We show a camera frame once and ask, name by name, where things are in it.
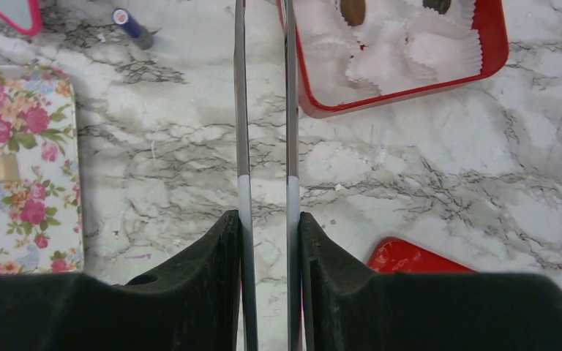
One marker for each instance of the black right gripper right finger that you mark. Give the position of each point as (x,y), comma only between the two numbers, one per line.
(348,306)

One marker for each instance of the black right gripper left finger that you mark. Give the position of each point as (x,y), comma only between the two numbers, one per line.
(189,302)

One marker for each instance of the red tin lid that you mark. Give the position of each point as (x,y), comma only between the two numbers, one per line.
(397,255)

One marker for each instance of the dark heart chocolate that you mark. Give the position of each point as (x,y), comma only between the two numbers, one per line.
(440,6)

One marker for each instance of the floral tray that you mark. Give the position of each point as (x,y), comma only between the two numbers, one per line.
(40,215)

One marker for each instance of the red square tin box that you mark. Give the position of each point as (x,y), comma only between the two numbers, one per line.
(489,21)

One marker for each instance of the white paper cups liner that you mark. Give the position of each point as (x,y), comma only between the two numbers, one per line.
(400,46)

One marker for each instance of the small purple marker cap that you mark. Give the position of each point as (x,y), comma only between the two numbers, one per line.
(139,34)

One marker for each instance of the pink framed whiteboard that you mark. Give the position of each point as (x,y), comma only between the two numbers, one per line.
(23,15)

